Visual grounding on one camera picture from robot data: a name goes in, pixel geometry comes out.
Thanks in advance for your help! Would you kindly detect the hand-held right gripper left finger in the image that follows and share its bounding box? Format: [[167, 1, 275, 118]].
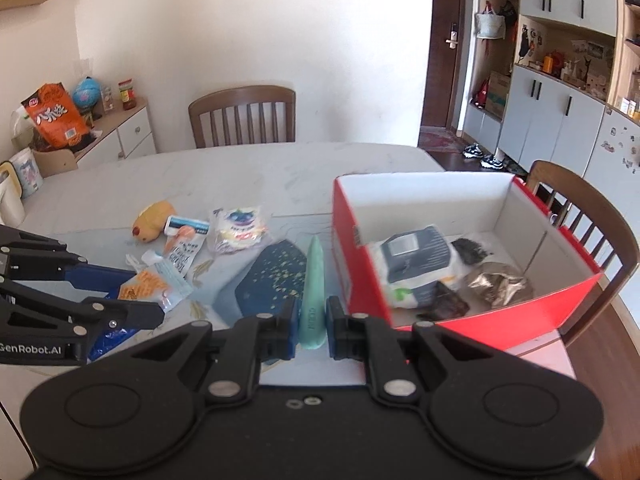
[[114, 296, 301, 408]]

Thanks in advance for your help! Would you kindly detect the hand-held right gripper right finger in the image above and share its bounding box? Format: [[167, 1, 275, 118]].
[[326, 296, 506, 408]]

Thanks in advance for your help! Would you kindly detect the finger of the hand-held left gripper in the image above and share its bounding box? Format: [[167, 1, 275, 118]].
[[0, 277, 167, 339], [0, 225, 136, 293]]

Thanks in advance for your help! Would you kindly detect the blue orange cracker packet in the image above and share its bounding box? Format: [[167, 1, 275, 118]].
[[89, 252, 195, 361]]

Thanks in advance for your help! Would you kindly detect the teal green plastic tube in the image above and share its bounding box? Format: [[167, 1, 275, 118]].
[[300, 235, 328, 350]]

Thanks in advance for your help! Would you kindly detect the orange capybara plush toy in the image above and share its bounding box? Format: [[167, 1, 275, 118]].
[[131, 201, 177, 242]]

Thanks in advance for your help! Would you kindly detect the white chicken snack packet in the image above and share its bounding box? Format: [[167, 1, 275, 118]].
[[164, 215, 211, 281]]

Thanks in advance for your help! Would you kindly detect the large white grey-labelled bag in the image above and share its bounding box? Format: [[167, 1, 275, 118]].
[[370, 226, 468, 309]]

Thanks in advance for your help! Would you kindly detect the dark brown snack packet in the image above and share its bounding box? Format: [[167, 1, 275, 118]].
[[417, 281, 471, 321]]

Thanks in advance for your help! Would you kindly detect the black seaweed packet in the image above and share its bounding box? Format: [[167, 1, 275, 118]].
[[450, 237, 496, 267]]

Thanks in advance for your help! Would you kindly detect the red cardboard box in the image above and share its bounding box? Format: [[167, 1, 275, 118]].
[[331, 172, 603, 353]]

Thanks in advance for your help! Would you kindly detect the silver foil bag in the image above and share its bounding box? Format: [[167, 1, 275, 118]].
[[460, 261, 535, 309]]

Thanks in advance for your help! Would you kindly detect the white marble desktop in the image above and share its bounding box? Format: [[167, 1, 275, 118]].
[[0, 141, 577, 461]]

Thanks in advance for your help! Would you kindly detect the blueberry print bread packet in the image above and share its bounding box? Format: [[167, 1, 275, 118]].
[[206, 205, 271, 256]]

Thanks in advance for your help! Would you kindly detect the white jug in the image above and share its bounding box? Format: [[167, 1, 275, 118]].
[[0, 161, 26, 226]]

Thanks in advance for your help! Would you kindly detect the light wooden holder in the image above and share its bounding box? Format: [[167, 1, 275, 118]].
[[32, 149, 79, 178]]

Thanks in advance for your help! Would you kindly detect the printed white canister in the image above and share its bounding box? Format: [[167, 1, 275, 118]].
[[9, 147, 45, 196]]

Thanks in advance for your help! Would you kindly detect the white side cabinet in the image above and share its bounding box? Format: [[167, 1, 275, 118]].
[[75, 97, 157, 163]]

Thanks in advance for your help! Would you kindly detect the orange snack bag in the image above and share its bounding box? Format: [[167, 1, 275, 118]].
[[21, 82, 92, 151]]

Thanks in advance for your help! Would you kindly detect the blue globe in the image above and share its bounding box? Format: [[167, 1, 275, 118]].
[[72, 76, 98, 111]]

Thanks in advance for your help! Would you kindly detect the red doormat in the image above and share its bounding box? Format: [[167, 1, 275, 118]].
[[419, 127, 468, 153]]

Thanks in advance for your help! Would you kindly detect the brown wooden slatted chair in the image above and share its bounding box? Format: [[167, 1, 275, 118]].
[[188, 85, 297, 149], [525, 160, 640, 346]]

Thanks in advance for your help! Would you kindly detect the dark brown door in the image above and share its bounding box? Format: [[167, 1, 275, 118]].
[[420, 0, 476, 128]]

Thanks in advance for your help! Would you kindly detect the brown cardboard carton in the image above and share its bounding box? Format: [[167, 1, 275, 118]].
[[486, 71, 512, 120]]

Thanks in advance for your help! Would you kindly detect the light blue tote bag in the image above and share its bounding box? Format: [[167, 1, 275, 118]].
[[474, 2, 506, 41]]

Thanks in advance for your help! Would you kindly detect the wooden wall shelf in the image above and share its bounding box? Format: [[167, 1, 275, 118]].
[[0, 0, 61, 11]]

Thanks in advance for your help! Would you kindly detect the grey wooden wall cabinet unit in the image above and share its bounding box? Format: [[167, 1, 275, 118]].
[[462, 0, 640, 211]]

